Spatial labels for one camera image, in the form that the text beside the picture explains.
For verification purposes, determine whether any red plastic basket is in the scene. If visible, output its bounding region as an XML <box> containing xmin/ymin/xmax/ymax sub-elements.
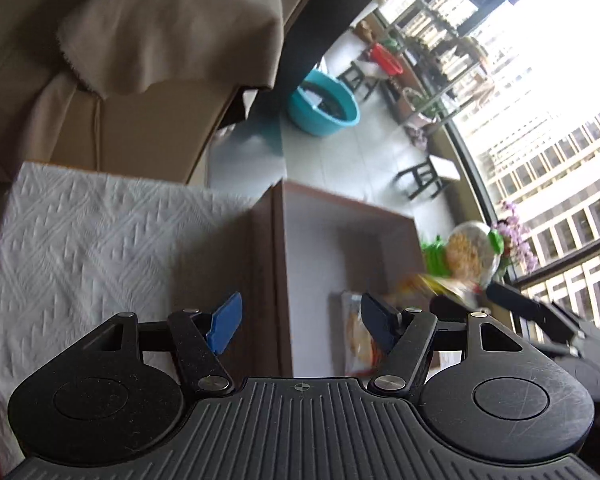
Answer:
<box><xmin>370</xmin><ymin>42</ymin><xmax>406</xmax><ymax>77</ymax></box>

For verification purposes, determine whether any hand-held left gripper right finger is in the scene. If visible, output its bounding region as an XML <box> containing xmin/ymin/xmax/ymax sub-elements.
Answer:
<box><xmin>360</xmin><ymin>293</ymin><xmax>527</xmax><ymax>395</ymax></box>

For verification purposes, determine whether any clear plastic jar green lid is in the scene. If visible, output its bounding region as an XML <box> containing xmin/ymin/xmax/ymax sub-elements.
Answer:
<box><xmin>442</xmin><ymin>221</ymin><xmax>506</xmax><ymax>286</ymax></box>

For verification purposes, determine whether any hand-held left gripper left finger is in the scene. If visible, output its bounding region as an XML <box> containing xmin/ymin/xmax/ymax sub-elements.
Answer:
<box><xmin>80</xmin><ymin>291</ymin><xmax>244</xmax><ymax>397</ymax></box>

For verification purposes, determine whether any metal shelf rack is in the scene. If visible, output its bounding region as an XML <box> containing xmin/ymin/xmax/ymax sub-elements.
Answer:
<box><xmin>380</xmin><ymin>0</ymin><xmax>511</xmax><ymax>126</ymax></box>

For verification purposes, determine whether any brown cardboard box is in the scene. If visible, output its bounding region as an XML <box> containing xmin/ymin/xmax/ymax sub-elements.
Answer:
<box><xmin>250</xmin><ymin>179</ymin><xmax>426</xmax><ymax>378</ymax></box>

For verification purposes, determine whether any white textured tablecloth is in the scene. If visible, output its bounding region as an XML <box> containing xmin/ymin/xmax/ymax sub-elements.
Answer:
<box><xmin>0</xmin><ymin>161</ymin><xmax>261</xmax><ymax>476</ymax></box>

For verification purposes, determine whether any green plastic container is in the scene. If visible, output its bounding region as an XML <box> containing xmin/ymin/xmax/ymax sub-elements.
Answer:
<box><xmin>420</xmin><ymin>235</ymin><xmax>452</xmax><ymax>279</ymax></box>

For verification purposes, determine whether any beige cloth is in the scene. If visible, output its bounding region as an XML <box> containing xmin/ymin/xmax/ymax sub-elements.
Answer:
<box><xmin>56</xmin><ymin>0</ymin><xmax>286</xmax><ymax>98</ymax></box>

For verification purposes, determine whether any beige sofa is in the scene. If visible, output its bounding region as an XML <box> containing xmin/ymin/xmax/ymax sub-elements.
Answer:
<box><xmin>0</xmin><ymin>0</ymin><xmax>341</xmax><ymax>186</ymax></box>

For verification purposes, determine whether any teal plastic basin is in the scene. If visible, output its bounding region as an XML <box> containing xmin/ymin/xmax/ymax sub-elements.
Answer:
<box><xmin>286</xmin><ymin>70</ymin><xmax>361</xmax><ymax>137</ymax></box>

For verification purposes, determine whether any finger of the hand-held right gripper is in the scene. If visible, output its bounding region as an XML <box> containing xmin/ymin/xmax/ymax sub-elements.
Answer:
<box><xmin>485</xmin><ymin>282</ymin><xmax>547</xmax><ymax>323</ymax></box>
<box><xmin>429</xmin><ymin>294</ymin><xmax>482</xmax><ymax>319</ymax></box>

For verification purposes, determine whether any black stool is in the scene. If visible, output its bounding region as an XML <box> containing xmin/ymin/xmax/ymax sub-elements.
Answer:
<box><xmin>396</xmin><ymin>156</ymin><xmax>459</xmax><ymax>202</ymax></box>
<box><xmin>337</xmin><ymin>61</ymin><xmax>381</xmax><ymax>101</ymax></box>

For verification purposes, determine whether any red yellow snack packet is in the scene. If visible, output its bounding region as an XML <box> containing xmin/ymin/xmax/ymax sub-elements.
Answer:
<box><xmin>341</xmin><ymin>290</ymin><xmax>397</xmax><ymax>376</ymax></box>

